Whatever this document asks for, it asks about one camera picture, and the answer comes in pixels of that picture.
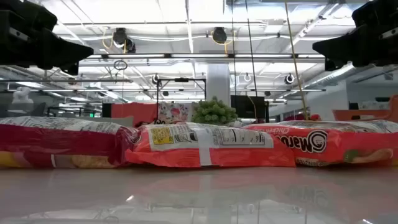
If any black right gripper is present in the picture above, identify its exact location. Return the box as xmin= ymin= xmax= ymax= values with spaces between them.
xmin=312 ymin=26 xmax=398 ymax=72

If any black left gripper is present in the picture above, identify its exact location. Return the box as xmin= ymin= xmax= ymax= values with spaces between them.
xmin=0 ymin=29 xmax=94 ymax=76

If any dark red noodle pack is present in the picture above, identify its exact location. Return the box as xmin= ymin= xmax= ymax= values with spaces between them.
xmin=0 ymin=116 xmax=139 ymax=169

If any orange noodle pack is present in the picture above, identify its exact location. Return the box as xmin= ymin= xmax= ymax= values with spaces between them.
xmin=125 ymin=121 xmax=297 ymax=169
xmin=244 ymin=119 xmax=398 ymax=168

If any white figure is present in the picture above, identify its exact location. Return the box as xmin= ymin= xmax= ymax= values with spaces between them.
xmin=11 ymin=86 xmax=34 ymax=113

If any orange plastic bin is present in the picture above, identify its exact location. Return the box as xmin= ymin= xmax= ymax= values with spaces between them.
xmin=331 ymin=94 xmax=398 ymax=123

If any red partition panel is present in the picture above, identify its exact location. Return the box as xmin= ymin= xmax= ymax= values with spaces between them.
xmin=111 ymin=102 xmax=159 ymax=127

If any black monitor screen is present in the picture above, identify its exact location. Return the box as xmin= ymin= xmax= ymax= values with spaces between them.
xmin=230 ymin=95 xmax=269 ymax=123

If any floral pattern panel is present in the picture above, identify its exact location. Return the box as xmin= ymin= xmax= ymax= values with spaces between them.
xmin=157 ymin=102 xmax=193 ymax=124

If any white column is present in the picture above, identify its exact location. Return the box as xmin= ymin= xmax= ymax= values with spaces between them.
xmin=206 ymin=63 xmax=231 ymax=106

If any long ceiling light bar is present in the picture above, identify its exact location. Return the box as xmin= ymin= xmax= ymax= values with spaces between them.
xmin=79 ymin=53 xmax=326 ymax=60

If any green plant in patterned pot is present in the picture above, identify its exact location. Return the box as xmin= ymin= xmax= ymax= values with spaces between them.
xmin=190 ymin=95 xmax=239 ymax=126

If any silver ceiling duct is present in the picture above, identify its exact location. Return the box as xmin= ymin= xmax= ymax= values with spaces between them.
xmin=303 ymin=62 xmax=358 ymax=91

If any yellow hanging cable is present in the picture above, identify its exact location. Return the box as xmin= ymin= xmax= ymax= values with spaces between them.
xmin=284 ymin=0 xmax=309 ymax=121

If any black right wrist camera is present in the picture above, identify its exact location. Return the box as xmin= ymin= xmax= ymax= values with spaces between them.
xmin=351 ymin=0 xmax=398 ymax=29

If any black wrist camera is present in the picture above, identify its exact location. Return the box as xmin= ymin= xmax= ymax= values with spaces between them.
xmin=351 ymin=0 xmax=398 ymax=29
xmin=0 ymin=0 xmax=58 ymax=32

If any black ceiling cord reel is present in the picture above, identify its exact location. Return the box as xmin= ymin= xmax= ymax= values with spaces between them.
xmin=112 ymin=27 xmax=137 ymax=54
xmin=211 ymin=27 xmax=228 ymax=44

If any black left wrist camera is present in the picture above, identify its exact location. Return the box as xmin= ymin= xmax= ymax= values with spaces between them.
xmin=0 ymin=0 xmax=58 ymax=32

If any thin black hanging cable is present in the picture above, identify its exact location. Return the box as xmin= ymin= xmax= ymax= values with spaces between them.
xmin=230 ymin=0 xmax=237 ymax=96

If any black frame stand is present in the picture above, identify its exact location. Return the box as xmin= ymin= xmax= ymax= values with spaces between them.
xmin=155 ymin=77 xmax=207 ymax=124

